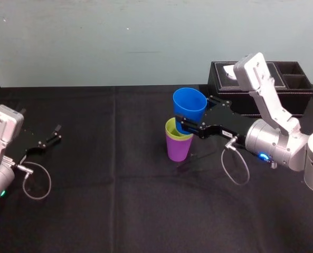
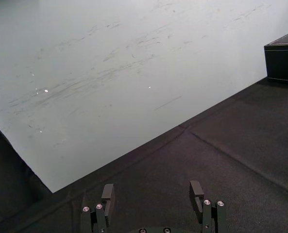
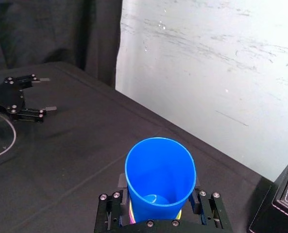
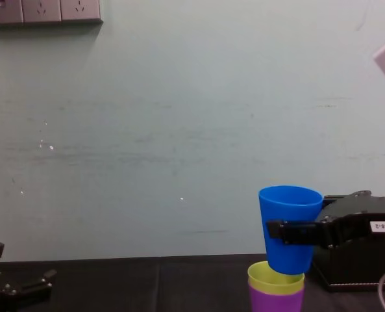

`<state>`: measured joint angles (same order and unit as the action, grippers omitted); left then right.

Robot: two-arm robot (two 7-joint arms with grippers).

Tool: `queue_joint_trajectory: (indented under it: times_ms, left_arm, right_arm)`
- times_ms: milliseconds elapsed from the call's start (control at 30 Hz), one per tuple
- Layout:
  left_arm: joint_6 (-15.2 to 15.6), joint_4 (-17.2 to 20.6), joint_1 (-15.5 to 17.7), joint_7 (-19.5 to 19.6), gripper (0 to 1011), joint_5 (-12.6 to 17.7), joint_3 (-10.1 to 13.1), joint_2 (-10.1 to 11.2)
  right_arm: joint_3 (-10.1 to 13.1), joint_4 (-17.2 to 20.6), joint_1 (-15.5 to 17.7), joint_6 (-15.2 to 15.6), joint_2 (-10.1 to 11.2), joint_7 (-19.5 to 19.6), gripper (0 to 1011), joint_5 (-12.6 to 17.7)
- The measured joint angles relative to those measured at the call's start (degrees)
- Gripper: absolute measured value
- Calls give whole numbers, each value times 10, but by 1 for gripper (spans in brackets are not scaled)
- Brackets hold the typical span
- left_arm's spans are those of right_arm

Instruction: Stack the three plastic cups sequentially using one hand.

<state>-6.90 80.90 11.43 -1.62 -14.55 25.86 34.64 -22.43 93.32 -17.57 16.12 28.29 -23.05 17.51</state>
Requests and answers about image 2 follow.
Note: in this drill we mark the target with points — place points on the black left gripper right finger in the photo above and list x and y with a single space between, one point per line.
207 213

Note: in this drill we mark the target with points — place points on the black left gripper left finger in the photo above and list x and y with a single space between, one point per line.
105 211

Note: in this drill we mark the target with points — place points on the black table cloth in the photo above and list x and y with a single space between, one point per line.
182 170

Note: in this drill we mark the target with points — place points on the black box with pale trim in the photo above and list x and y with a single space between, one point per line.
283 58

